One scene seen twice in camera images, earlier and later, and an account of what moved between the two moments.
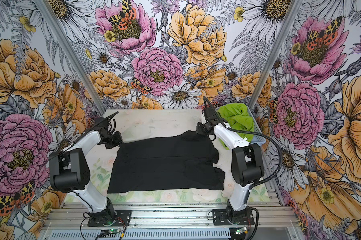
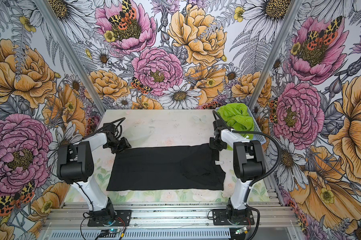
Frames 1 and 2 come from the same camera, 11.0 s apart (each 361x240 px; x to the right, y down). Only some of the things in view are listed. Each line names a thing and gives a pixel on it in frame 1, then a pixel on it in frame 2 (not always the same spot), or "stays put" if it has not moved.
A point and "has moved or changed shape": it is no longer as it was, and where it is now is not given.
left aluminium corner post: [44, 8] stays put
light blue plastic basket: [257, 140] stays put
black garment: [183, 163] has moved or changed shape
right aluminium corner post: [286, 23] stays put
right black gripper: [199, 129] → [211, 145]
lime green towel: [237, 116] stays put
